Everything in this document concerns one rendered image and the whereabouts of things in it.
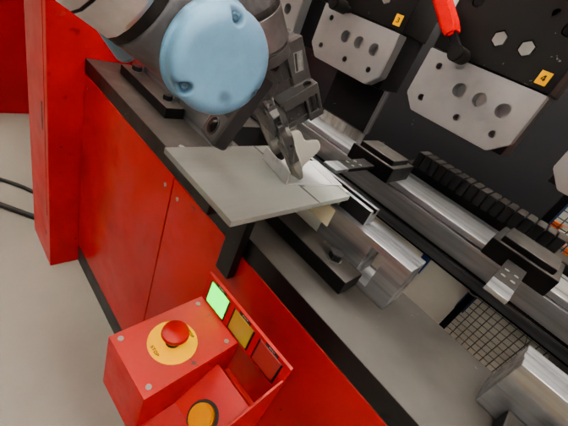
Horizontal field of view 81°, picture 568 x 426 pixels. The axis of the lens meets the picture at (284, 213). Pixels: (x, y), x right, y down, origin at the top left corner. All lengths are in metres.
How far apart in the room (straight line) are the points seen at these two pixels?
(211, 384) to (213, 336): 0.07
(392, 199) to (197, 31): 0.68
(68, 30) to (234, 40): 1.03
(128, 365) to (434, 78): 0.56
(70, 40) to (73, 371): 1.05
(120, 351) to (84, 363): 0.90
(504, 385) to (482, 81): 0.40
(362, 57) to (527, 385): 0.51
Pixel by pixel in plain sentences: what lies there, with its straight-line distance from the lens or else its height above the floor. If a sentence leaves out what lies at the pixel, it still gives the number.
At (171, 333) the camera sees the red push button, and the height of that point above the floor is 0.81.
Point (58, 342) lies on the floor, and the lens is 1.49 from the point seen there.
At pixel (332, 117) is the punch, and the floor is 1.09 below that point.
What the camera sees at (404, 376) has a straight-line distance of 0.55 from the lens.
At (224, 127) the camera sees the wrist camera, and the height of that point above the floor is 1.08.
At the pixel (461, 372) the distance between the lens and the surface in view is 0.64.
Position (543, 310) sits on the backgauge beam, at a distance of 0.81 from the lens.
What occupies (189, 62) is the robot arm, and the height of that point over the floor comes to 1.19.
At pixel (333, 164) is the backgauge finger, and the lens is 0.69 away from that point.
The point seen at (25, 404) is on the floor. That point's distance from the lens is 1.40.
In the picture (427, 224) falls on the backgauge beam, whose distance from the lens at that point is 0.81.
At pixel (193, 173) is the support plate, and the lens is 0.48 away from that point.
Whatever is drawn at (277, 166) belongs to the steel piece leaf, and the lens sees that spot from 0.56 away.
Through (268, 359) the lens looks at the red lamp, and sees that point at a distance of 0.53.
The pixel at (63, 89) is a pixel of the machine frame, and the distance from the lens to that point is 1.30.
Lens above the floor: 1.24
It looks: 31 degrees down
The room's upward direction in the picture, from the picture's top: 24 degrees clockwise
